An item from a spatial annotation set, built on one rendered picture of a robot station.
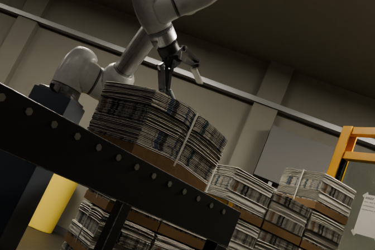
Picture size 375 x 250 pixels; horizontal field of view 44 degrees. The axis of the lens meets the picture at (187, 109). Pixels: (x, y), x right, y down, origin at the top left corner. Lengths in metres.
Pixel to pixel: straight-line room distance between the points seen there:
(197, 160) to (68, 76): 0.93
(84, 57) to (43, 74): 4.12
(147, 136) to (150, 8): 0.40
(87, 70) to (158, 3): 0.88
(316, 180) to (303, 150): 2.37
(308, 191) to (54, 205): 3.21
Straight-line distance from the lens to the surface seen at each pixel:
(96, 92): 2.31
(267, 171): 5.18
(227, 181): 2.48
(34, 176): 2.20
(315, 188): 2.88
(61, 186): 5.34
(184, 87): 5.81
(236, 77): 5.81
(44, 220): 5.39
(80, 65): 2.27
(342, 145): 3.67
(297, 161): 5.23
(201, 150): 1.57
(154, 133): 1.43
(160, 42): 1.54
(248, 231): 2.57
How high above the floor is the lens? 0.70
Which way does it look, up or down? 13 degrees up
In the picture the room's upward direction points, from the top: 24 degrees clockwise
